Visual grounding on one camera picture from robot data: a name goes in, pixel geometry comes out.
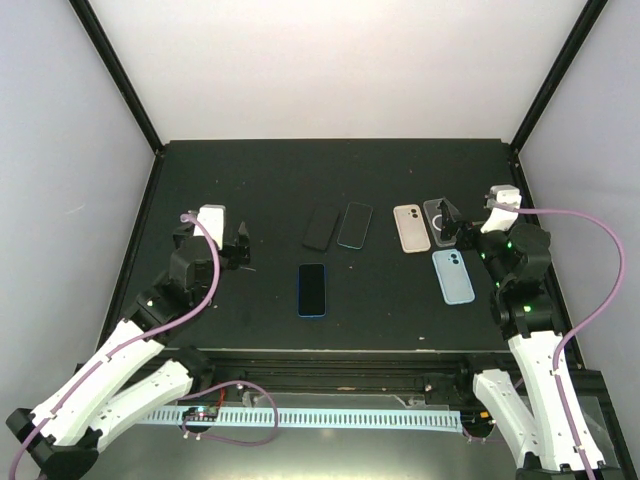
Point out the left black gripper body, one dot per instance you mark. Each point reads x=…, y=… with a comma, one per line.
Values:
x=235, y=257

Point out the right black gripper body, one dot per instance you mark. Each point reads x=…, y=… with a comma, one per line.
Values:
x=466, y=242

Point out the clear phone case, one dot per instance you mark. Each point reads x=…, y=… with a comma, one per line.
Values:
x=433, y=215

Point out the pink phone case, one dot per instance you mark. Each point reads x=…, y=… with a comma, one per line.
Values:
x=411, y=229

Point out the light blue phone case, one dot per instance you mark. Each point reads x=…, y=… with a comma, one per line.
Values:
x=453, y=278

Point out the teal phone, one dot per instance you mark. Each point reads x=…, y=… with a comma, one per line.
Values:
x=355, y=225

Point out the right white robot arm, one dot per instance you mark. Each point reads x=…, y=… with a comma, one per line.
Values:
x=546, y=432

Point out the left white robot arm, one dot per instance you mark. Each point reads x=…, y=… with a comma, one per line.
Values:
x=65, y=433

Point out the left small circuit board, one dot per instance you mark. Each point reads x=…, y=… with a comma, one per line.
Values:
x=200, y=414

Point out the small circuit board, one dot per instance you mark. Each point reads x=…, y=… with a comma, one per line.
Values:
x=482, y=418
x=200, y=414

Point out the right small circuit board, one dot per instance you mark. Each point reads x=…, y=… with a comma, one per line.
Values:
x=482, y=418

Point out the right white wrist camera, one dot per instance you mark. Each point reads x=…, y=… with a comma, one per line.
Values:
x=502, y=201

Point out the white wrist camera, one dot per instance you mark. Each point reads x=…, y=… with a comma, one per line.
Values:
x=502, y=201
x=212, y=218

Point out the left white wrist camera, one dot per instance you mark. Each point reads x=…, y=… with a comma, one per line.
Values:
x=212, y=218

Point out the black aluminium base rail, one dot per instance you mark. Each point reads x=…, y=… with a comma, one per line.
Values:
x=440, y=377

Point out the white slotted cable duct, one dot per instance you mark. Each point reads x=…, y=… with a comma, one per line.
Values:
x=316, y=418

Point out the right black frame post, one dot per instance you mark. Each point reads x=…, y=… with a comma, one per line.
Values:
x=572, y=45

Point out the black frame post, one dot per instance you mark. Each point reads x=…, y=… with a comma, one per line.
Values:
x=572, y=45
x=89, y=20

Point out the left black frame post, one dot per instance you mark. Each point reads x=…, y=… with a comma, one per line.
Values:
x=89, y=20

